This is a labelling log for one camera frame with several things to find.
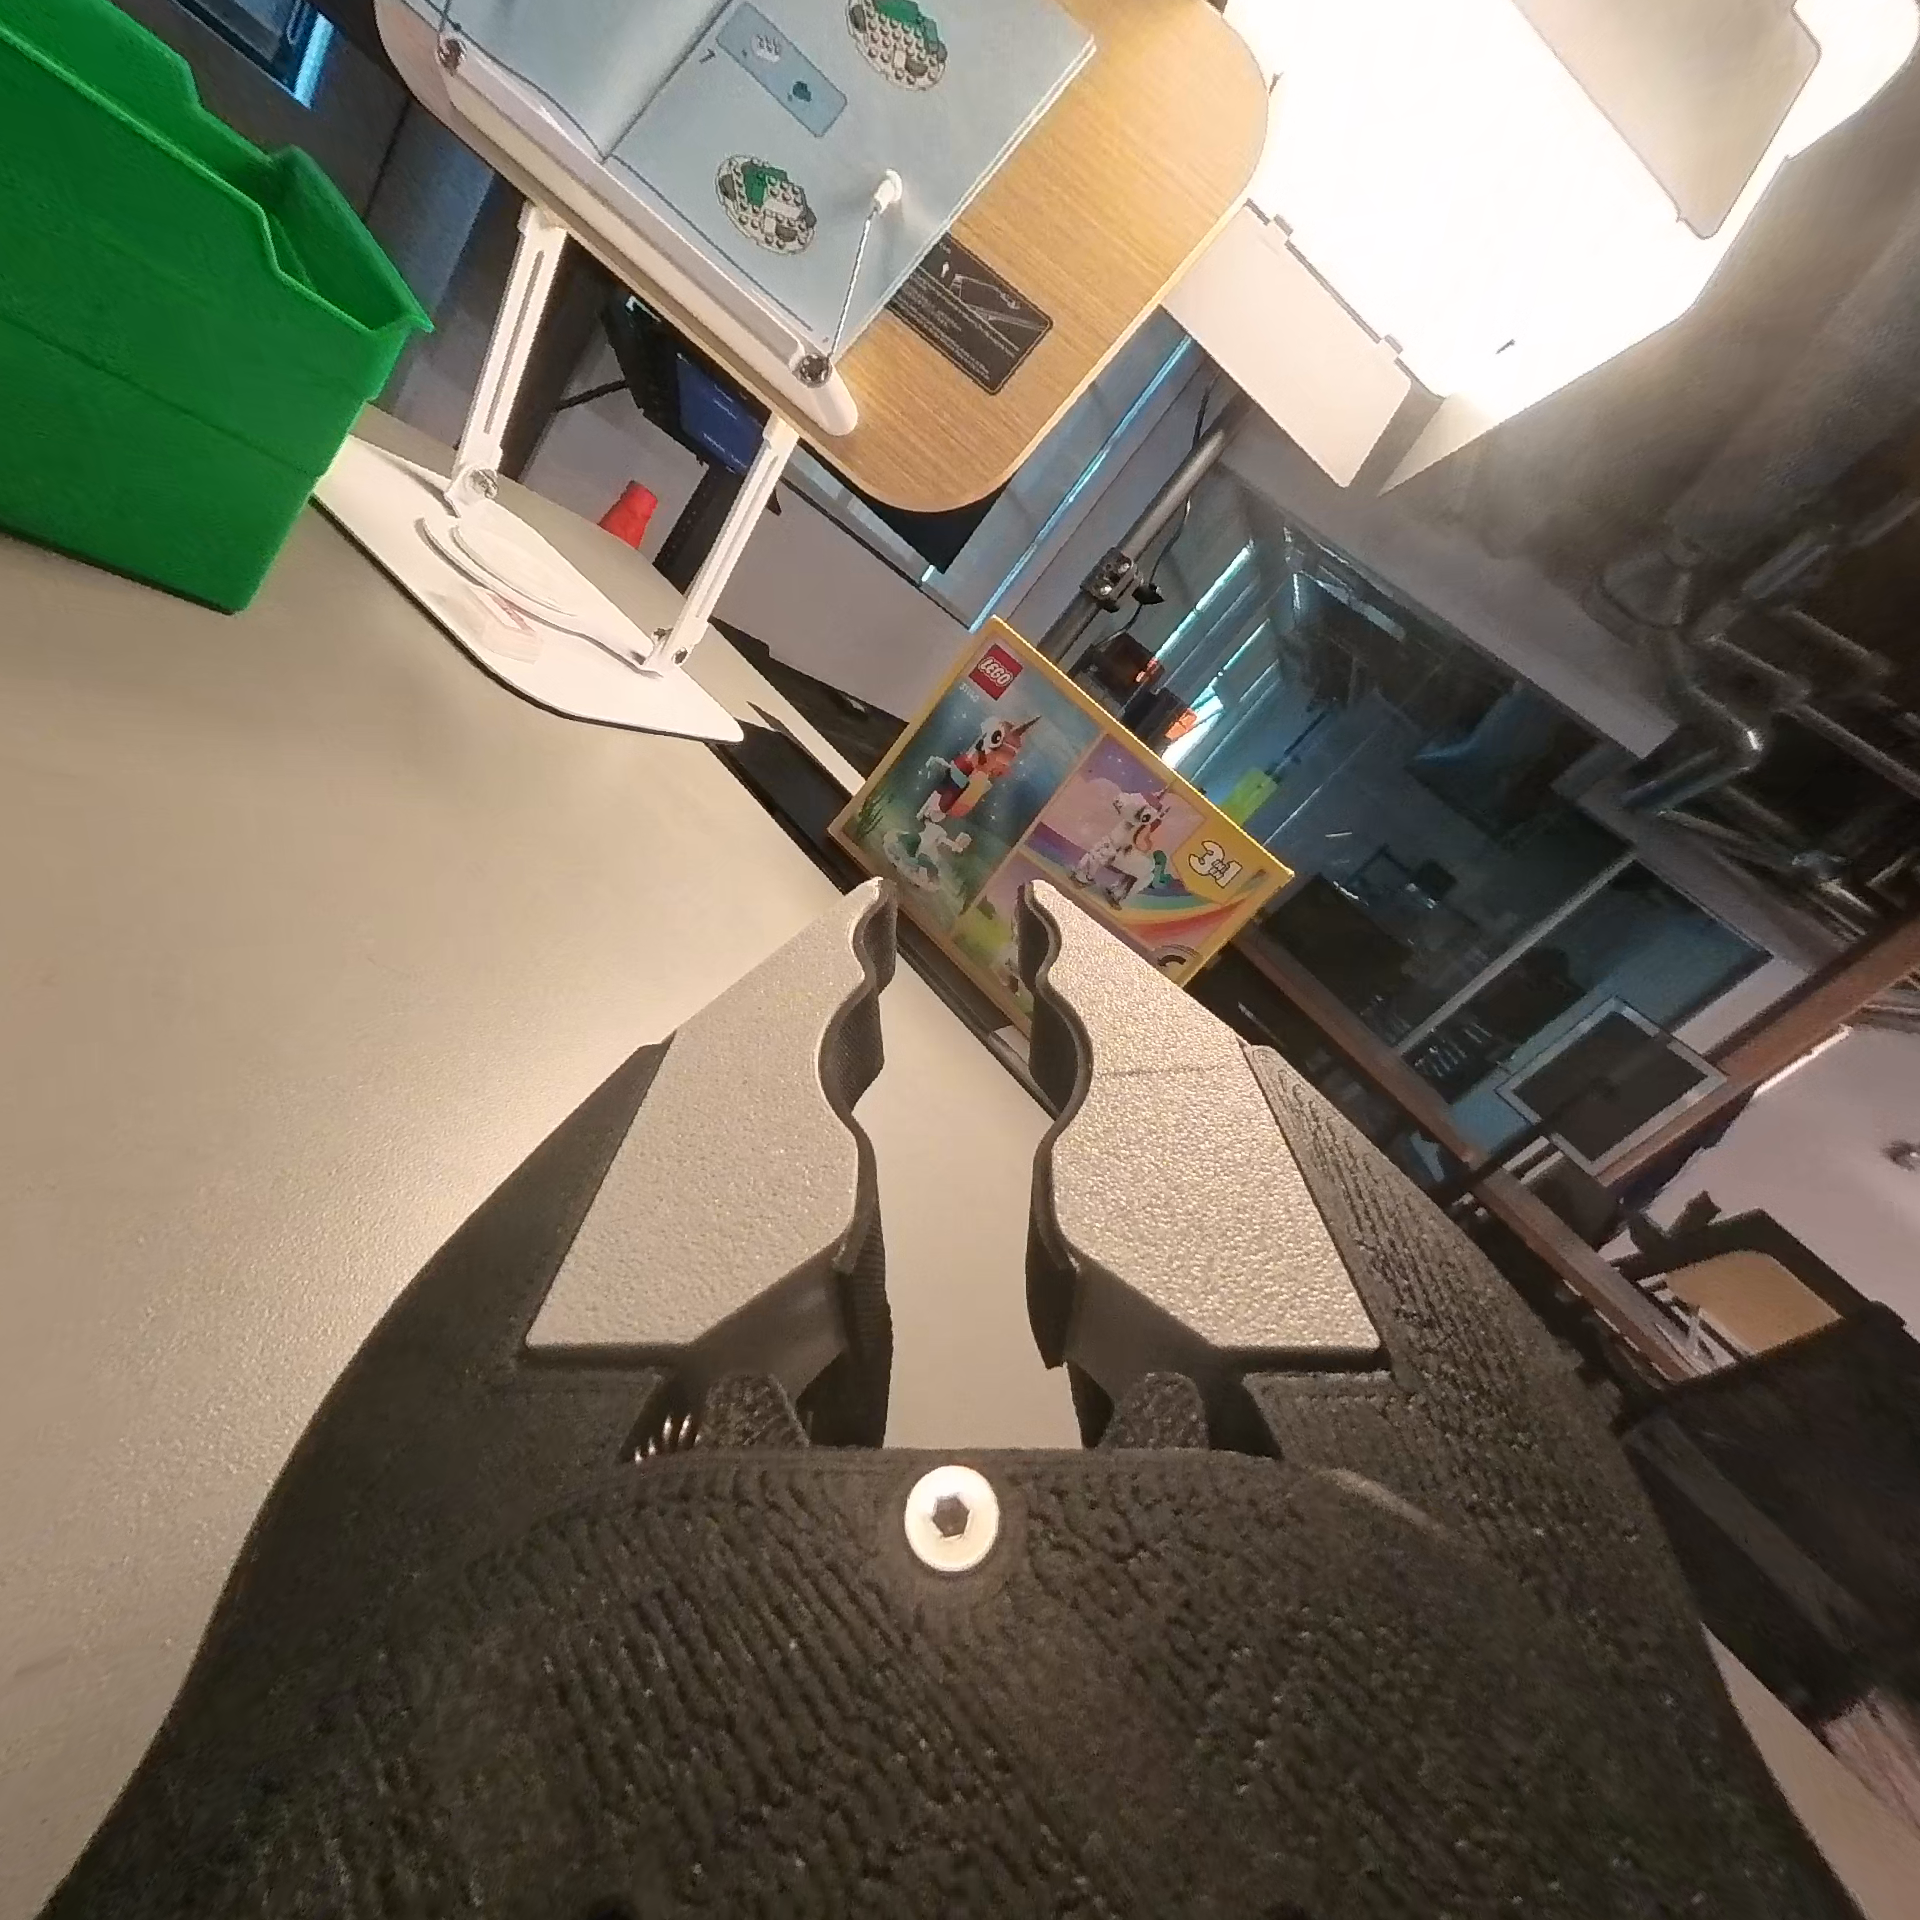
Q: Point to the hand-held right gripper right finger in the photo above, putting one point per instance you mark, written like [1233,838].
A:
[1200,1201]

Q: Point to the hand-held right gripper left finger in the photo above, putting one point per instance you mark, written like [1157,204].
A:
[705,1170]

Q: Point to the green plastic bin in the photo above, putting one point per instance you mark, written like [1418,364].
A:
[148,374]

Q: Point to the yellow lego set box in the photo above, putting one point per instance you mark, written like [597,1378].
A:
[1078,796]

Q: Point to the grey framed monitor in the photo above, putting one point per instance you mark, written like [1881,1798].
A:
[1611,1080]

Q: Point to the red plastic cup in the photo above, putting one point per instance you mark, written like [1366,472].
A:
[629,513]

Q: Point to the metal light stand pole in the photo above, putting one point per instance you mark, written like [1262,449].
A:
[1161,510]

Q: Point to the white book stand wooden board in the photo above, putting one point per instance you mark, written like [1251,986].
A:
[1050,224]

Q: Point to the light blue instruction booklet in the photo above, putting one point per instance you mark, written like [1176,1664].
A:
[721,136]

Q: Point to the white studio light panel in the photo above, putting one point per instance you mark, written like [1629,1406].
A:
[1499,180]

